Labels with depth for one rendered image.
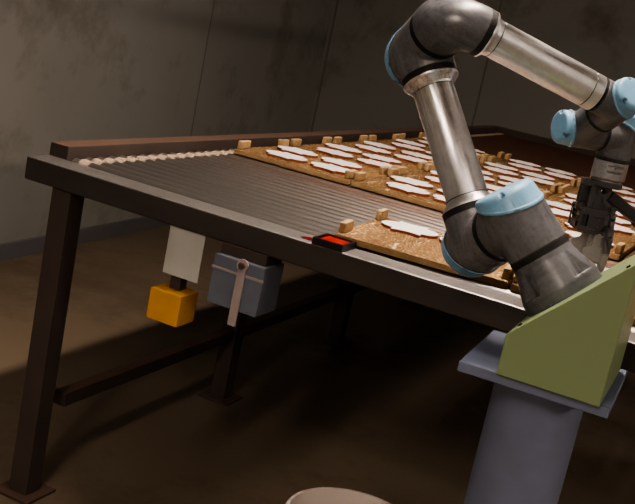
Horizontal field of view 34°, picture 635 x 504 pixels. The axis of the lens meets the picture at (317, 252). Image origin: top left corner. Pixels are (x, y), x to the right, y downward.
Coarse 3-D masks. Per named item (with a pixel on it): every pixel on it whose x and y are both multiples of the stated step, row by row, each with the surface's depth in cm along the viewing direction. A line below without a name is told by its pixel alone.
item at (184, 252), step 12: (180, 228) 247; (168, 240) 249; (180, 240) 247; (192, 240) 246; (204, 240) 244; (168, 252) 249; (180, 252) 248; (192, 252) 246; (168, 264) 249; (180, 264) 248; (192, 264) 246; (180, 276) 248; (192, 276) 247
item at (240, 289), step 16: (224, 256) 239; (240, 256) 239; (256, 256) 237; (224, 272) 240; (240, 272) 237; (256, 272) 236; (272, 272) 239; (224, 288) 240; (240, 288) 238; (256, 288) 237; (272, 288) 242; (224, 304) 241; (240, 304) 239; (256, 304) 237; (272, 304) 244
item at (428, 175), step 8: (400, 168) 348; (424, 168) 373; (432, 168) 376; (400, 176) 348; (408, 176) 351; (416, 176) 355; (424, 176) 359; (432, 176) 363; (432, 184) 344; (488, 184) 365
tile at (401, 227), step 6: (384, 222) 257; (390, 222) 258; (396, 222) 260; (402, 222) 262; (390, 228) 252; (396, 228) 252; (402, 228) 254; (408, 228) 255; (414, 228) 257; (420, 228) 259; (426, 228) 260; (408, 234) 252; (414, 234) 251; (420, 234) 251; (426, 234) 253; (432, 234) 254
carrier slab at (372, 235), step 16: (368, 224) 254; (352, 240) 235; (368, 240) 236; (384, 240) 240; (400, 240) 243; (416, 240) 247; (432, 240) 251; (400, 256) 232; (416, 256) 230; (432, 256) 233; (496, 272) 230
